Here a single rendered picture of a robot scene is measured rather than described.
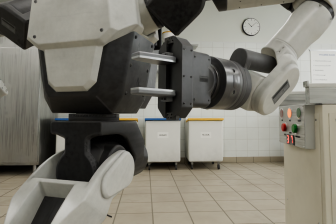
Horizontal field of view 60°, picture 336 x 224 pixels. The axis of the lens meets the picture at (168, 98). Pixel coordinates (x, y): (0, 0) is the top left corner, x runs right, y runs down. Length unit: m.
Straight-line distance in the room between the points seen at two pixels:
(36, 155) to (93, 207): 3.76
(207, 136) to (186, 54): 4.01
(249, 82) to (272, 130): 4.95
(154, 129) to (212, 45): 1.89
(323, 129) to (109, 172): 0.64
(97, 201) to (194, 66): 0.32
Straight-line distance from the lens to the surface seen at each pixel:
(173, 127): 4.33
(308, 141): 1.01
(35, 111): 4.32
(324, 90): 0.99
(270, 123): 5.43
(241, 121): 5.24
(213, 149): 4.45
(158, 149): 4.34
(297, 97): 1.27
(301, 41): 0.61
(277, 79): 0.54
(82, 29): 0.63
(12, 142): 4.44
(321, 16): 0.64
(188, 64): 0.42
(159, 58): 0.41
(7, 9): 0.84
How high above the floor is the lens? 0.80
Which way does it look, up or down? 4 degrees up
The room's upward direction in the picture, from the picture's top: straight up
